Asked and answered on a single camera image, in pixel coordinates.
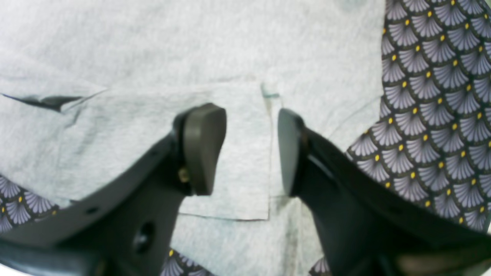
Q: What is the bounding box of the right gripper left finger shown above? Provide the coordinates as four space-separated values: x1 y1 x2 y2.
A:
1 103 227 276

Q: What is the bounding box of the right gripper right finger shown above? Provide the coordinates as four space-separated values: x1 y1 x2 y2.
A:
278 108 490 276

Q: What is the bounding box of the light grey T-shirt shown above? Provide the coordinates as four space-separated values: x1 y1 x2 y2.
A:
1 0 386 276

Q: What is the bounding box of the fan-patterned purple tablecloth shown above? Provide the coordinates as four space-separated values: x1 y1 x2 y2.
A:
0 0 491 276

